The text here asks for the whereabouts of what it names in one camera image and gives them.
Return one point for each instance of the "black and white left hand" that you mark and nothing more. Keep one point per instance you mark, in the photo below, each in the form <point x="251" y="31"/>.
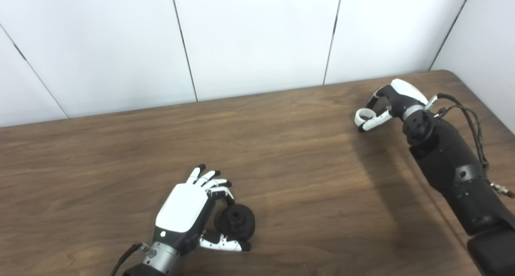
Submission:
<point x="183" y="205"/>

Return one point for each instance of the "black and white right hand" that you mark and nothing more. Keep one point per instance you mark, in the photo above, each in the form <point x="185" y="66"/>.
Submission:
<point x="404" y="91"/>

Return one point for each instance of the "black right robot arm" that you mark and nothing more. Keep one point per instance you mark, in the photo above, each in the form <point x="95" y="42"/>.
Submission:
<point x="454" y="167"/>

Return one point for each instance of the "round black part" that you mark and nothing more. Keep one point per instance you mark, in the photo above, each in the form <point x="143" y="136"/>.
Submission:
<point x="243" y="225"/>

